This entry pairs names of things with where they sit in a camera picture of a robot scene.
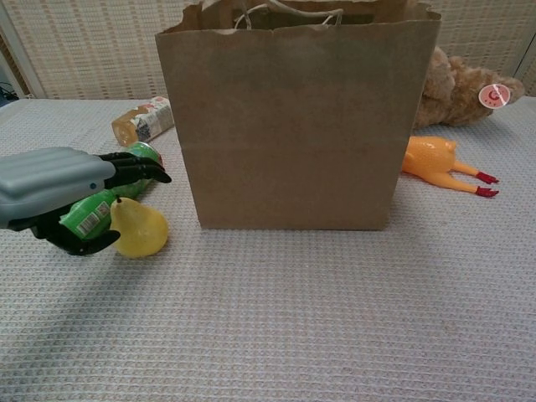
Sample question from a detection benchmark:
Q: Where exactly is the amber tea bottle with label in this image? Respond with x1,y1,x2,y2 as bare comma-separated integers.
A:
111,95,175,147

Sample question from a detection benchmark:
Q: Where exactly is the green chips can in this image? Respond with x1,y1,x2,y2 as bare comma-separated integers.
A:
58,141,163,242

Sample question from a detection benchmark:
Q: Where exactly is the brown teddy bear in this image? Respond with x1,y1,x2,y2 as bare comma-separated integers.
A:
413,46,527,128

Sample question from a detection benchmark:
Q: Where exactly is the woven folding screen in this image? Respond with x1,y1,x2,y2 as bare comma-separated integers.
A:
0,0,536,101

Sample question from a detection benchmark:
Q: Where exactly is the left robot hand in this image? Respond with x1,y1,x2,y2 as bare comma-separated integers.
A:
0,146,173,257

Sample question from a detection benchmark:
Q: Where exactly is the orange rubber chicken toy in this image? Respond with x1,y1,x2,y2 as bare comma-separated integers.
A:
401,136,500,199

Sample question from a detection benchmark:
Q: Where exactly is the white woven tablecloth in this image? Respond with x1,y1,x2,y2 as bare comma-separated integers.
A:
0,98,536,402

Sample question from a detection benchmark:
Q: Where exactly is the yellow lemon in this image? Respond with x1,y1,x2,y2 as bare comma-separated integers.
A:
109,196,169,259

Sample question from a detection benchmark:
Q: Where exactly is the brown paper shopping bag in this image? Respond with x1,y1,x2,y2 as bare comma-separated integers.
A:
154,0,443,231

